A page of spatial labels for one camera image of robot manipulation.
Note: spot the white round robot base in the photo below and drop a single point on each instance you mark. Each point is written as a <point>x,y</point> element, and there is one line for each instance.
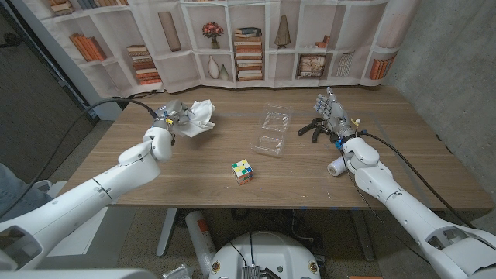
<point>271,252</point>

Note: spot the white wrapped paper roll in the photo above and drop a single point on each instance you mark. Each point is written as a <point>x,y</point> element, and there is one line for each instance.
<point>335,167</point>

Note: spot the metal finned module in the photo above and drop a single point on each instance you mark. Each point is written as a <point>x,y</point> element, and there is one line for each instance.
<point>251,272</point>

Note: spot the clear plastic clamshell container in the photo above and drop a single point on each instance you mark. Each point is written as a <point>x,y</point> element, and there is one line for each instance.
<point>271,143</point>

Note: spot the black hand grip tool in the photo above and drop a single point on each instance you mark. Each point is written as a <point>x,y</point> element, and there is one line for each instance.
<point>314,129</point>

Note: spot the grey metal finned part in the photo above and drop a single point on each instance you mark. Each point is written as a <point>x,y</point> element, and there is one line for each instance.
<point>178,273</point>

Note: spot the printed bookshelf backdrop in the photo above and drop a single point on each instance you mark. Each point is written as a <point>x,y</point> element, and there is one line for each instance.
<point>186,69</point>

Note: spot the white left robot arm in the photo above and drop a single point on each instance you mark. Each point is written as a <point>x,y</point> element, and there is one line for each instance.
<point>97,193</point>

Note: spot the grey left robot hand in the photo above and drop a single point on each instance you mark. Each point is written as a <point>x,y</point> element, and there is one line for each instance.
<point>174,112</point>

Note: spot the white roll with orange label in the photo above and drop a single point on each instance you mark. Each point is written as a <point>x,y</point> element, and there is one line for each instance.
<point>201,240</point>

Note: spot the grey table leg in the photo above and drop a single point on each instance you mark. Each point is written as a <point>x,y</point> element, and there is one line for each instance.
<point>166,232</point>
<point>363,236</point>

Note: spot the dark grey door panel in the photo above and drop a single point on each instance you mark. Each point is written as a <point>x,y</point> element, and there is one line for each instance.
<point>38,97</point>

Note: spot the person's blue jeans leg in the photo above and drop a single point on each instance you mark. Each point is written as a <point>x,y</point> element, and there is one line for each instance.
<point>15,197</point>

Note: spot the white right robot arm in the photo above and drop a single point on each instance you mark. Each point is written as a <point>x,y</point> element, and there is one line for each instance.
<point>410,211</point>

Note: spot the colorful puzzle cube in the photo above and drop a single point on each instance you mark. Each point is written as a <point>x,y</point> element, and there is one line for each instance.
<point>242,172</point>

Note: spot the white napkin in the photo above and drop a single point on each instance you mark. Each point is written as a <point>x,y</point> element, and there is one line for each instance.
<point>201,120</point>

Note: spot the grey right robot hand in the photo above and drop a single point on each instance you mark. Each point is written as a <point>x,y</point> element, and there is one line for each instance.
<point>337,114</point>

